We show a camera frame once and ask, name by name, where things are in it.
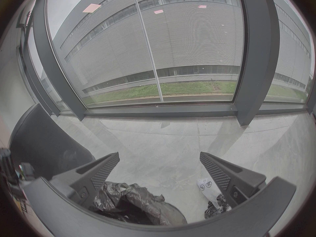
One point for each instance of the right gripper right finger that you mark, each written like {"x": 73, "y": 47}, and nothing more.
{"x": 229, "y": 171}

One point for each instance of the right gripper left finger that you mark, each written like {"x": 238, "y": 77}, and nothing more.
{"x": 98, "y": 169}

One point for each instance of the crumpled black plastic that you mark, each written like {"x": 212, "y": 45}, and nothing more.
{"x": 213, "y": 210}

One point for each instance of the black plastic bag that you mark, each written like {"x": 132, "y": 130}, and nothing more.
{"x": 138, "y": 196}

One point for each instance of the crumpled white printed paper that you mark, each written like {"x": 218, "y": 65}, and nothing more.
{"x": 206, "y": 185}

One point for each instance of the dark grey round chair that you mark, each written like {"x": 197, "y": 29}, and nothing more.
{"x": 44, "y": 142}

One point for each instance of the window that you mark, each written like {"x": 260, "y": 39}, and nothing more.
{"x": 259, "y": 58}

